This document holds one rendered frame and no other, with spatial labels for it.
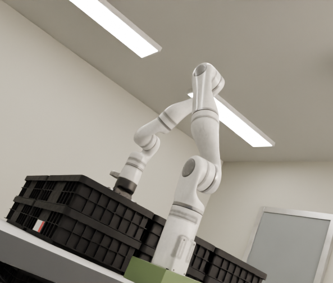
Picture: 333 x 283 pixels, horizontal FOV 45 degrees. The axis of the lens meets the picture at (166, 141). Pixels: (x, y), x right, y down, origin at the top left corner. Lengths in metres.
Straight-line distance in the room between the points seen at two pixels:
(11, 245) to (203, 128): 0.78
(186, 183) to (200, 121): 0.23
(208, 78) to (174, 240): 0.58
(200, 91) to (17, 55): 3.73
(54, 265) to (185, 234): 0.52
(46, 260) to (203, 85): 0.89
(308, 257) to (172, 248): 3.68
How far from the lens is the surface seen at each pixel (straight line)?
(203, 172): 1.15
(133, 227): 1.40
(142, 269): 1.14
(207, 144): 1.26
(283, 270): 4.85
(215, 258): 1.60
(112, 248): 1.37
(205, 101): 1.33
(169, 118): 1.45
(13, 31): 4.98
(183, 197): 1.14
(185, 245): 1.13
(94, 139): 5.10
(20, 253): 0.66
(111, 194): 1.34
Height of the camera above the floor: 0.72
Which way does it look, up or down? 18 degrees up
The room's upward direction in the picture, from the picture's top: 24 degrees clockwise
